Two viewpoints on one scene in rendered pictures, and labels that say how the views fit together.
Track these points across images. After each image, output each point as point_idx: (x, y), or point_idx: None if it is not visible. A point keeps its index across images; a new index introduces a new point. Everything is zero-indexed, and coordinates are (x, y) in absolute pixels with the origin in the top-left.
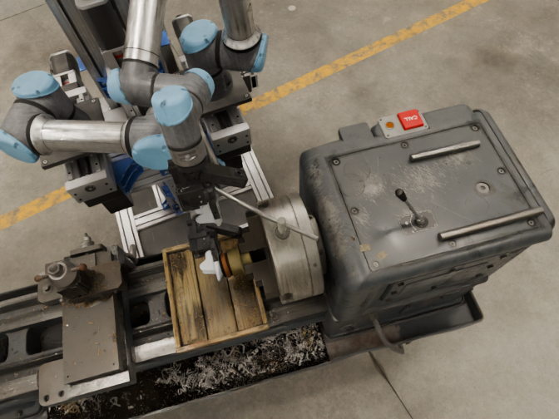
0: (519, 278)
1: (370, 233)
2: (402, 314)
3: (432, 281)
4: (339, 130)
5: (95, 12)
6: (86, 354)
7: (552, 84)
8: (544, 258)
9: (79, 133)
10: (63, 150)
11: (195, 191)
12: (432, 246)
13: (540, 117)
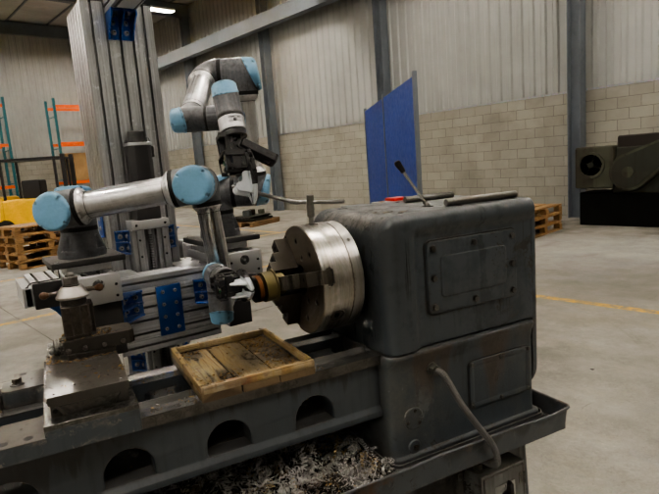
0: (625, 487)
1: (388, 211)
2: (474, 405)
3: (466, 269)
4: (341, 206)
5: (139, 149)
6: (80, 380)
7: (546, 357)
8: (638, 466)
9: (122, 185)
10: (98, 209)
11: (238, 149)
12: (442, 207)
13: (551, 375)
